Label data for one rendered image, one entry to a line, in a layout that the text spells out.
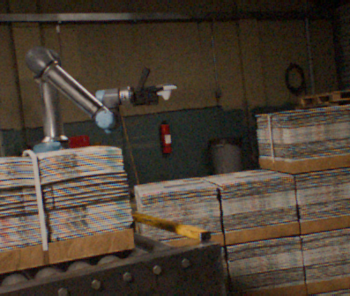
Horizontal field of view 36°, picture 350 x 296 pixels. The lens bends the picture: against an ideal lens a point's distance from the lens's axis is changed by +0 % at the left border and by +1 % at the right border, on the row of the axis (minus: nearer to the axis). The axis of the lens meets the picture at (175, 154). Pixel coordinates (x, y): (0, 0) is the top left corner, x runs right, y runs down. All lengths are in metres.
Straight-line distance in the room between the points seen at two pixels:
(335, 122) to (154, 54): 7.33
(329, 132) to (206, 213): 0.56
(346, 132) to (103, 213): 1.22
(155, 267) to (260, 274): 1.01
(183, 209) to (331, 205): 0.56
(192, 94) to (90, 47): 1.97
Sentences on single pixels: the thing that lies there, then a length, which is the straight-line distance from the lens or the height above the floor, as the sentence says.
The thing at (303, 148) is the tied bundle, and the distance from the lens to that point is 2.07.
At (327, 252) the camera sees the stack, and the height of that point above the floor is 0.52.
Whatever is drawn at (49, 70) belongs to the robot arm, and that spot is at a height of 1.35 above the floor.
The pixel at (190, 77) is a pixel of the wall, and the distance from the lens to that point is 9.53.
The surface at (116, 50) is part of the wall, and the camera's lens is 9.04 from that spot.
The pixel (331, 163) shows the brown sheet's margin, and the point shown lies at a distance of 2.11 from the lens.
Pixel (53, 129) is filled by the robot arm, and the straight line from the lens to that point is 2.42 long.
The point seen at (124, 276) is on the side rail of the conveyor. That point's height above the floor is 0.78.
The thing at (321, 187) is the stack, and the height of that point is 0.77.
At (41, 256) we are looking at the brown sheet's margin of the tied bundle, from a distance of 1.16.
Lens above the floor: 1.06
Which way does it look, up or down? 3 degrees down
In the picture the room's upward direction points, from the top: 6 degrees counter-clockwise
